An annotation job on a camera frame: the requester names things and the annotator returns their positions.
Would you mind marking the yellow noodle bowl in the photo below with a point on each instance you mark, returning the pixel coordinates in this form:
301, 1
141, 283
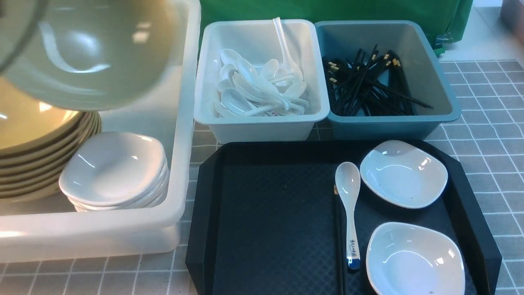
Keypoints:
87, 54

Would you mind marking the green cloth backdrop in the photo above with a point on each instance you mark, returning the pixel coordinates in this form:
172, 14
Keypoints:
437, 18

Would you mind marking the white plastic spoon bin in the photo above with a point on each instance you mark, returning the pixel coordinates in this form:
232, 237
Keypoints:
257, 41

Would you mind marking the white square dish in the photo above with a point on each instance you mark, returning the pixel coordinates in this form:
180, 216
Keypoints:
406, 259
403, 175

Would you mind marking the large white plastic tub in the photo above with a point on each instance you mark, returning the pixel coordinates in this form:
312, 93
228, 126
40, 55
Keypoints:
51, 229

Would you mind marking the black serving tray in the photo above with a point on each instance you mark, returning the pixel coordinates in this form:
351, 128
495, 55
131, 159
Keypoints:
263, 221

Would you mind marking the long white ladle spoon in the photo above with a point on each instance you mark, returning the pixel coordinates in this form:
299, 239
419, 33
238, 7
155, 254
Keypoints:
288, 65

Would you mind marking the blue plastic chopstick bin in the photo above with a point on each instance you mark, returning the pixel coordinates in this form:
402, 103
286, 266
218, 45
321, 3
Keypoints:
425, 78

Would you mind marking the pile of black chopsticks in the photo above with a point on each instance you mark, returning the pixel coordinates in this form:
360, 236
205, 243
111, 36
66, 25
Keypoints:
374, 85

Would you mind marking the black chopstick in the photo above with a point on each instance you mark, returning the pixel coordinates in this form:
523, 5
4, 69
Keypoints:
340, 255

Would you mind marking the white spoon blue handle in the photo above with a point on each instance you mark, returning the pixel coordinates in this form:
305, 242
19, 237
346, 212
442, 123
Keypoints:
348, 185

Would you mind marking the pile of white spoons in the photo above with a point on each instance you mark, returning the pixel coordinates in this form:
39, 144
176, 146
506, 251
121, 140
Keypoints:
271, 90

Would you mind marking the stack of white dishes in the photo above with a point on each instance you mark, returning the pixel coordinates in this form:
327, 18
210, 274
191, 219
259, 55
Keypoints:
116, 170

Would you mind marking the stack of yellow bowls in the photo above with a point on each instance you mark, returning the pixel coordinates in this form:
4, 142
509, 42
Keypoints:
37, 141

